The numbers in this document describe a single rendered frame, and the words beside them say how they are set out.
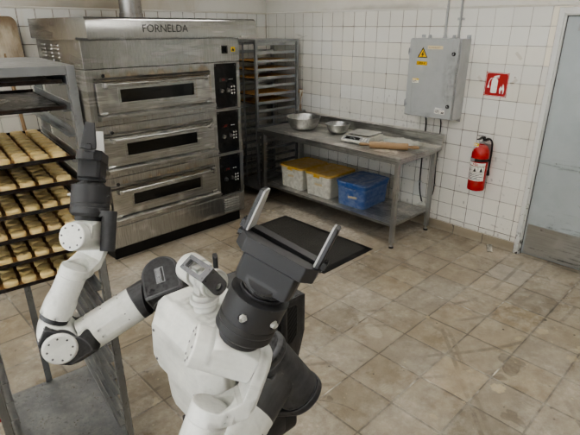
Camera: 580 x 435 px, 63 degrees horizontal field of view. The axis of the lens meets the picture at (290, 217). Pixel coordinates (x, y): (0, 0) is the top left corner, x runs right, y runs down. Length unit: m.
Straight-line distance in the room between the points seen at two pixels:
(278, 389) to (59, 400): 2.07
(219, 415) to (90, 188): 0.64
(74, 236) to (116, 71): 3.08
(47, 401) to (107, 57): 2.53
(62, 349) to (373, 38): 4.55
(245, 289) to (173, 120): 3.83
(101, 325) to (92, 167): 0.38
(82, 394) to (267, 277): 2.29
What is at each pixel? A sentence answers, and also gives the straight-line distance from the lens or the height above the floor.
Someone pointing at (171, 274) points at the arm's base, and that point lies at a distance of 1.20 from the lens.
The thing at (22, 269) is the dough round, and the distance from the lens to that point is 2.13.
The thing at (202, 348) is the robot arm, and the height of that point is 1.52.
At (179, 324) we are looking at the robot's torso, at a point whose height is 1.35.
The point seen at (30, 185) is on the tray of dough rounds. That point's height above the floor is 1.41.
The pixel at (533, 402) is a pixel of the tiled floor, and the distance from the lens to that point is 3.13.
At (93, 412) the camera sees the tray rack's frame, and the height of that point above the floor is 0.15.
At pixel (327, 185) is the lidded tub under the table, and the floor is 0.39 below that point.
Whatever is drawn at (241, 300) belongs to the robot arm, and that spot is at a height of 1.60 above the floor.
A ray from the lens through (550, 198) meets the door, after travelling 4.63.
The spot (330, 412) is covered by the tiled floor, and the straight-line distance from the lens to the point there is 2.78.
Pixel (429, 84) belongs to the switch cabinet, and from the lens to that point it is 4.67.
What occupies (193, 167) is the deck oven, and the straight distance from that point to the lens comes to 4.62.
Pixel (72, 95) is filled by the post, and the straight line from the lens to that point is 1.86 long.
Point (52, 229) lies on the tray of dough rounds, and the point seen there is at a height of 1.23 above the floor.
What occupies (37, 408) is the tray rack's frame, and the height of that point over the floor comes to 0.15.
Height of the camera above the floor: 1.94
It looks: 22 degrees down
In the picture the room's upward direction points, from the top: straight up
